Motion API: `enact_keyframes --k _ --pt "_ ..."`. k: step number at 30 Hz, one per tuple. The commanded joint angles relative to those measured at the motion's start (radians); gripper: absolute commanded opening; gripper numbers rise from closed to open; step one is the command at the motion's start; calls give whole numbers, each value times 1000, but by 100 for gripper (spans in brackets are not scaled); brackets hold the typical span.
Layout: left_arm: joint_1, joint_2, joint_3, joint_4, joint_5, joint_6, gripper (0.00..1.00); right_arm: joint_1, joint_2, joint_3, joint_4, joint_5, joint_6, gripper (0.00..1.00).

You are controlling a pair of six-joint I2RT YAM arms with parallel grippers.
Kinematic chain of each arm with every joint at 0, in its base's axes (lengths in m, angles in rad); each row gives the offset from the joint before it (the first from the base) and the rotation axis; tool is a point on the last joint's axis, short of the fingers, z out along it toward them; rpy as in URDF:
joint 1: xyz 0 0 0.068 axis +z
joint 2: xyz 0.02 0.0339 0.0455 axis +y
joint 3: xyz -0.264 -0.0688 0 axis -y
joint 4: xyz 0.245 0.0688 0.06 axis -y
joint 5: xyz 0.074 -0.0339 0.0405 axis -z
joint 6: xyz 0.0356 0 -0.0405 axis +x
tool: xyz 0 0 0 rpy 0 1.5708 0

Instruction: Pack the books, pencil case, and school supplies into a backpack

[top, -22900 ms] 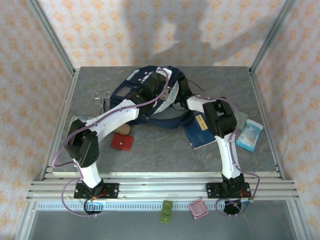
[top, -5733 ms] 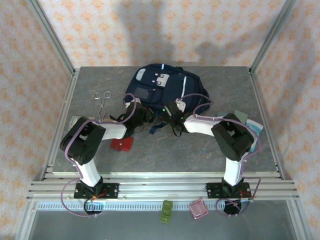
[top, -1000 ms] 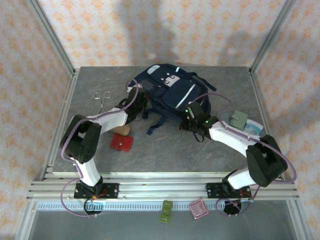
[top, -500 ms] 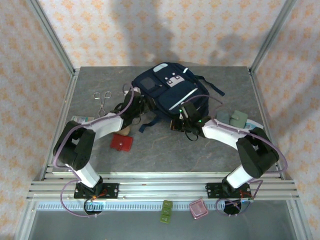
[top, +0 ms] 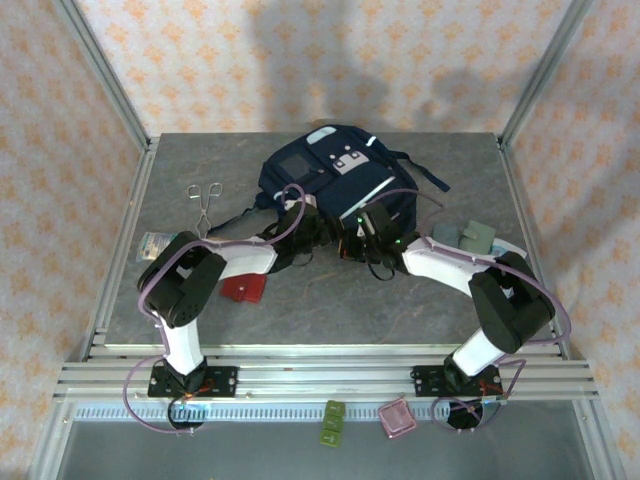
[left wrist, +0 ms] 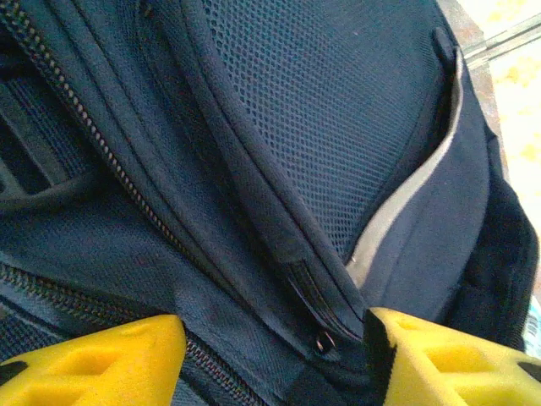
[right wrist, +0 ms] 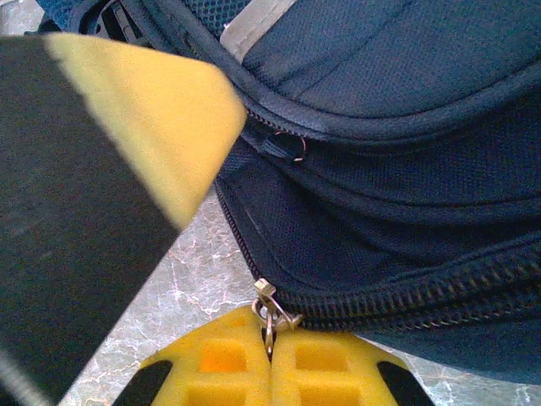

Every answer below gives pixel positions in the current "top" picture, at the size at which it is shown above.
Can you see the metal scissor tongs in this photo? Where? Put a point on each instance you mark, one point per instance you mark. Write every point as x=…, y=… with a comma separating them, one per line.
x=204, y=210

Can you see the aluminium front rail beam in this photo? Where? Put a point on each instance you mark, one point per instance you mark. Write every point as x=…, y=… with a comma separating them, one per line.
x=320, y=375

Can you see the light blue white packet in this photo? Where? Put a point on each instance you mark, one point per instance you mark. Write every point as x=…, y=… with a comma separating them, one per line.
x=510, y=249

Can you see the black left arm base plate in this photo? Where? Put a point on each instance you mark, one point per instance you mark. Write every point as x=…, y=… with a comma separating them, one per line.
x=225, y=382

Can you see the small clear packet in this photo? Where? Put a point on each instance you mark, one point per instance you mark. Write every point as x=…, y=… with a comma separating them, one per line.
x=152, y=245

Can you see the red snap wallet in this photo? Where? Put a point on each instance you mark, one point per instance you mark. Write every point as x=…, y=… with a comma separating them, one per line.
x=245, y=289

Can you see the navy blue backpack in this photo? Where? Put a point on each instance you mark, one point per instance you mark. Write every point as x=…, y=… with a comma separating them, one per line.
x=340, y=170

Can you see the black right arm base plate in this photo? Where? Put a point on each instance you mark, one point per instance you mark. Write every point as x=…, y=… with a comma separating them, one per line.
x=425, y=382

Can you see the aluminium side rail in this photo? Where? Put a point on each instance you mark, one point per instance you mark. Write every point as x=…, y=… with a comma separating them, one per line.
x=520, y=200
x=125, y=240

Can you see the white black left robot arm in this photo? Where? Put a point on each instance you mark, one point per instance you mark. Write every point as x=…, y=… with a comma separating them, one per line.
x=185, y=345

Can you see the grey-green snap pouch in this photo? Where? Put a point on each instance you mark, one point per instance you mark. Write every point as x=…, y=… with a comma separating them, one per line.
x=477, y=237

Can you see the pink square plastic case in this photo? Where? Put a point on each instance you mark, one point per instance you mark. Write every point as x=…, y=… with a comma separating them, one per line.
x=397, y=419

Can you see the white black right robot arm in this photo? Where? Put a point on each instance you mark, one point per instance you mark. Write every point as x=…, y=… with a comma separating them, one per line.
x=440, y=265

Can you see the aluminium frame post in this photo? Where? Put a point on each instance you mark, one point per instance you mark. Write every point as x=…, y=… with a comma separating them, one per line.
x=545, y=70
x=100, y=75

